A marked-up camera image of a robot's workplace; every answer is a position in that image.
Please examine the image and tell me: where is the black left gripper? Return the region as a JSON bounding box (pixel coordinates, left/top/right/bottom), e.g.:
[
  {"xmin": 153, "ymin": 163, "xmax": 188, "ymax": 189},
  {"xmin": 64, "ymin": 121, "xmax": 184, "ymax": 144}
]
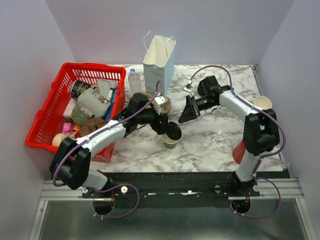
[{"xmin": 136, "ymin": 105, "xmax": 174, "ymax": 136}]

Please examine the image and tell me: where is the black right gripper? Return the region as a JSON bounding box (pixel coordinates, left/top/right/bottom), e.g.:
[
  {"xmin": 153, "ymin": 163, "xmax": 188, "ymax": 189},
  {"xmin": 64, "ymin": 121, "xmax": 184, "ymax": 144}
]
[{"xmin": 178, "ymin": 94, "xmax": 217, "ymax": 124}]

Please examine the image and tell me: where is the black cup lid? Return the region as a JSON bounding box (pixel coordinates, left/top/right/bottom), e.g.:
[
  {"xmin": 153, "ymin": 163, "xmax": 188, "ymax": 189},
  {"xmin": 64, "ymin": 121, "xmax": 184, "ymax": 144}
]
[{"xmin": 166, "ymin": 121, "xmax": 182, "ymax": 141}]

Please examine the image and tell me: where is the green paper cup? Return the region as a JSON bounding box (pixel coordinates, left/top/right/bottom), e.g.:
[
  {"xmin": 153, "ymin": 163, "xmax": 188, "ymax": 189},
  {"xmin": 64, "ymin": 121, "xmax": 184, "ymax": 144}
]
[{"xmin": 162, "ymin": 134, "xmax": 179, "ymax": 149}]

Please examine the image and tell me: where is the stack of green paper cups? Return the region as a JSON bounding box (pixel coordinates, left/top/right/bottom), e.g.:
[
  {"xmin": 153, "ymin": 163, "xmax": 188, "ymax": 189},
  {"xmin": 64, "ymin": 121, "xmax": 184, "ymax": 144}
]
[{"xmin": 253, "ymin": 95, "xmax": 273, "ymax": 110}]

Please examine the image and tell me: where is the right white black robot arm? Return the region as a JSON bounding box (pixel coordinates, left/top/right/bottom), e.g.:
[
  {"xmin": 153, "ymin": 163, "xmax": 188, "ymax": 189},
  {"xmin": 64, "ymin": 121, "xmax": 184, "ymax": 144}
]
[{"xmin": 178, "ymin": 75, "xmax": 280, "ymax": 196}]

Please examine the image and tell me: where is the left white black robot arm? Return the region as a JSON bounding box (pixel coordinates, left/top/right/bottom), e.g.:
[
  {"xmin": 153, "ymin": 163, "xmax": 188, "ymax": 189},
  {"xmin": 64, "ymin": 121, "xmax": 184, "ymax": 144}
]
[{"xmin": 49, "ymin": 93, "xmax": 182, "ymax": 198}]

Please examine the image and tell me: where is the brown pulp cup carrier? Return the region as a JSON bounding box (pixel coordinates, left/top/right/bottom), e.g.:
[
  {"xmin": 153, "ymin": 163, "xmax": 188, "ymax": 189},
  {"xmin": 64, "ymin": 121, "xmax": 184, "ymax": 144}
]
[{"xmin": 138, "ymin": 91, "xmax": 172, "ymax": 114}]

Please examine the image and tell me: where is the stack of black lids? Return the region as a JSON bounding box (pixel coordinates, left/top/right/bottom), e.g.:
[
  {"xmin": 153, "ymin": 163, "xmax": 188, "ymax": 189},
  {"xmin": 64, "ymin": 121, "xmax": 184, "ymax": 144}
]
[{"xmin": 197, "ymin": 75, "xmax": 218, "ymax": 97}]

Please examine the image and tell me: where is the clear plastic water bottle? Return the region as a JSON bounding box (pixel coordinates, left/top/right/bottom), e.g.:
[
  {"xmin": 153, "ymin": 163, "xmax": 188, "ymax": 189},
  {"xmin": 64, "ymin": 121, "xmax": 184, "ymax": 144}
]
[{"xmin": 128, "ymin": 68, "xmax": 142, "ymax": 94}]

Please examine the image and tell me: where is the blue flat package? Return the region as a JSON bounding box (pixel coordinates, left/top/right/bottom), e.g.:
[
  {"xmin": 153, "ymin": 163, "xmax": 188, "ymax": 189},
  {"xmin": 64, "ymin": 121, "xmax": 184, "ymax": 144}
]
[{"xmin": 104, "ymin": 88, "xmax": 118, "ymax": 122}]

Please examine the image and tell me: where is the light blue paper bag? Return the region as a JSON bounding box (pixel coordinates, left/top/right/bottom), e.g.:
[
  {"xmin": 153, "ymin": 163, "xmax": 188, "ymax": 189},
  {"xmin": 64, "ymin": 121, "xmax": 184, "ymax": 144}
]
[{"xmin": 143, "ymin": 31, "xmax": 177, "ymax": 96}]

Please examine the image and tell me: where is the red cup holder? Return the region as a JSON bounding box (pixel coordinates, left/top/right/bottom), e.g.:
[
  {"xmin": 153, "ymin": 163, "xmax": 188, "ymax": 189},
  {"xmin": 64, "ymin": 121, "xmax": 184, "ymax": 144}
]
[{"xmin": 232, "ymin": 141, "xmax": 246, "ymax": 164}]

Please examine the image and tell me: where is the brown round package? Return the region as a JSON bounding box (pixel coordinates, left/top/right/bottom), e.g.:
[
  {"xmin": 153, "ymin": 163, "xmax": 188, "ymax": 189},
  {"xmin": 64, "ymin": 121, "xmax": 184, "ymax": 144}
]
[{"xmin": 79, "ymin": 118, "xmax": 108, "ymax": 137}]

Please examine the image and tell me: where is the grey crumpled bag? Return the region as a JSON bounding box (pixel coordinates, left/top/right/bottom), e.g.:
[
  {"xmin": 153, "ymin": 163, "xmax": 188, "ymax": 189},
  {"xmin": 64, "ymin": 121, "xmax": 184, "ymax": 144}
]
[{"xmin": 97, "ymin": 78, "xmax": 119, "ymax": 98}]

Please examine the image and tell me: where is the grey printed pouch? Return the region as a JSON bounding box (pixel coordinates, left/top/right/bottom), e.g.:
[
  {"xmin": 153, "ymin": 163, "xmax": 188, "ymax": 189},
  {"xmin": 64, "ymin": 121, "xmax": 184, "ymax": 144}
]
[{"xmin": 76, "ymin": 88, "xmax": 112, "ymax": 118}]

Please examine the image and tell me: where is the green round pouch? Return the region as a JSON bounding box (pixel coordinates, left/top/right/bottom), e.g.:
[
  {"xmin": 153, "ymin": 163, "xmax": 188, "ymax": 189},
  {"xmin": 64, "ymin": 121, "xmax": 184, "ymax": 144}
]
[{"xmin": 71, "ymin": 105, "xmax": 94, "ymax": 127}]

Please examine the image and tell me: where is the black snack can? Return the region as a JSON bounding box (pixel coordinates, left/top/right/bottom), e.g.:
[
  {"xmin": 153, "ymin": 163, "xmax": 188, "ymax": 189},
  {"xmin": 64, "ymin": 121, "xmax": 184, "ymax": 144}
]
[{"xmin": 69, "ymin": 80, "xmax": 97, "ymax": 99}]

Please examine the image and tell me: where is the pink small box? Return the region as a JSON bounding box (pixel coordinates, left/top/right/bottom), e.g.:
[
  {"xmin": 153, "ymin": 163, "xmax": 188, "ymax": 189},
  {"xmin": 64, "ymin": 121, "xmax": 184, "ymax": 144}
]
[{"xmin": 62, "ymin": 122, "xmax": 75, "ymax": 136}]

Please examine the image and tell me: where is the beige round bun toy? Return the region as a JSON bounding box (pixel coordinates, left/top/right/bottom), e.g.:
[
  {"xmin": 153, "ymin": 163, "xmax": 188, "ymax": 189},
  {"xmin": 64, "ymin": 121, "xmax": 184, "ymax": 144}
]
[{"xmin": 51, "ymin": 133, "xmax": 69, "ymax": 147}]

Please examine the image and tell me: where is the red plastic basket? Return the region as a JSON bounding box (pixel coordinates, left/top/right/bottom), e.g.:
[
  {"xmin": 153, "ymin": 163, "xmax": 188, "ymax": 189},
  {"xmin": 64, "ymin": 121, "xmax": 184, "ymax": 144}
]
[{"xmin": 25, "ymin": 62, "xmax": 126, "ymax": 153}]

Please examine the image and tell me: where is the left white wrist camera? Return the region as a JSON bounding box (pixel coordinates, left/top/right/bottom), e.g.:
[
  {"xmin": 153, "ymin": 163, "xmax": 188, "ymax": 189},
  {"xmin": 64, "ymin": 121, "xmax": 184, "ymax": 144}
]
[{"xmin": 152, "ymin": 95, "xmax": 165, "ymax": 115}]

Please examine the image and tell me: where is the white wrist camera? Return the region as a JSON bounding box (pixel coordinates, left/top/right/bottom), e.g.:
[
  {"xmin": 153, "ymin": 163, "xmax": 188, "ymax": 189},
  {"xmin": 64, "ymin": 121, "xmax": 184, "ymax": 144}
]
[
  {"xmin": 152, "ymin": 95, "xmax": 165, "ymax": 115},
  {"xmin": 183, "ymin": 80, "xmax": 194, "ymax": 96}
]

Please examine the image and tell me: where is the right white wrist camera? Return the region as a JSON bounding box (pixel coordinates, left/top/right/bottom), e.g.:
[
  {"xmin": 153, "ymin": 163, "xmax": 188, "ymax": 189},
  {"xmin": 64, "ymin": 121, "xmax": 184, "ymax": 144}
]
[{"xmin": 183, "ymin": 80, "xmax": 194, "ymax": 96}]

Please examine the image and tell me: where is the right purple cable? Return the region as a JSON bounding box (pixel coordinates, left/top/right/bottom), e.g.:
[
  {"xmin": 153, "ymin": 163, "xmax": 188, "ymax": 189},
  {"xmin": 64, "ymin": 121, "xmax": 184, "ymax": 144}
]
[{"xmin": 191, "ymin": 64, "xmax": 286, "ymax": 220}]

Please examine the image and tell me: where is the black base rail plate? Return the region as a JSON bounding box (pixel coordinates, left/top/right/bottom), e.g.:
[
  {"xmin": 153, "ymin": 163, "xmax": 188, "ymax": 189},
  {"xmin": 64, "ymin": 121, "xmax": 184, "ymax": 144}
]
[{"xmin": 49, "ymin": 171, "xmax": 293, "ymax": 211}]

